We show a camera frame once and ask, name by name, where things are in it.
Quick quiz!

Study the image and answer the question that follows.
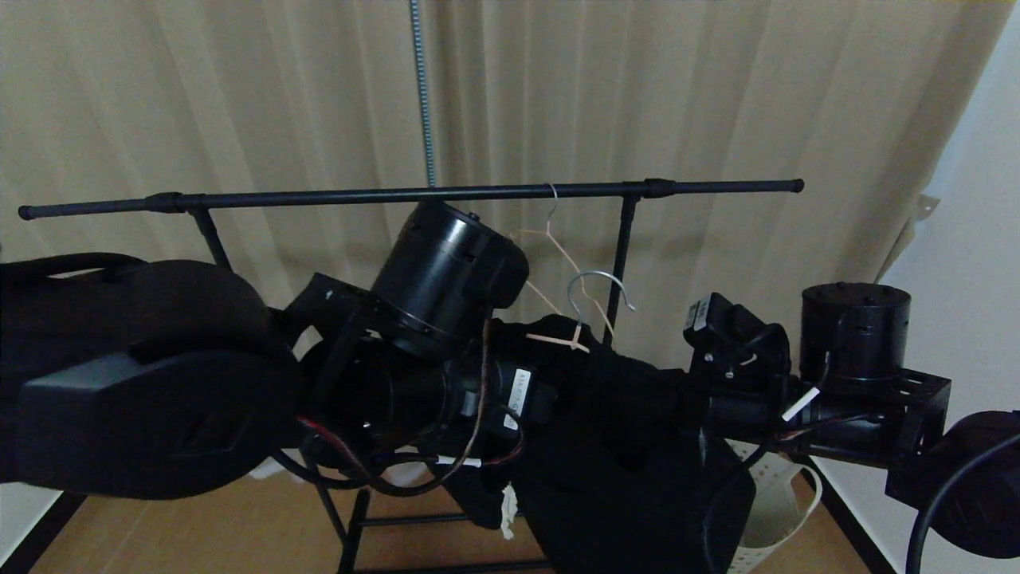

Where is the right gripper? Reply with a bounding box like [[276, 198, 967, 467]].
[[701, 371, 806, 439]]

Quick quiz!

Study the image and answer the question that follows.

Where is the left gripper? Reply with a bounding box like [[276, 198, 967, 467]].
[[442, 355, 519, 459]]

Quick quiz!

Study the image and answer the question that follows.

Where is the pink clothes hanger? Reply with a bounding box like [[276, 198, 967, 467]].
[[524, 271, 636, 354], [510, 185, 618, 344]]

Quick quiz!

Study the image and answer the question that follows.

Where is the black garment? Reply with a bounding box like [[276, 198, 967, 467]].
[[454, 315, 758, 574]]

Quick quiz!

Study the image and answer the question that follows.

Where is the white laundry basket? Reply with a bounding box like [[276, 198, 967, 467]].
[[729, 442, 823, 574]]

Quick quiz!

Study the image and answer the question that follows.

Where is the black clothes rack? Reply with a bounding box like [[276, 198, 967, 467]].
[[18, 179, 804, 574]]

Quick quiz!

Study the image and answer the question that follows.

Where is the beige curtain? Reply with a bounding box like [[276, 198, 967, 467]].
[[0, 0, 1013, 479]]

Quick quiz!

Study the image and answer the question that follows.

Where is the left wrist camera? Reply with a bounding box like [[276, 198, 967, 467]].
[[498, 363, 559, 435]]

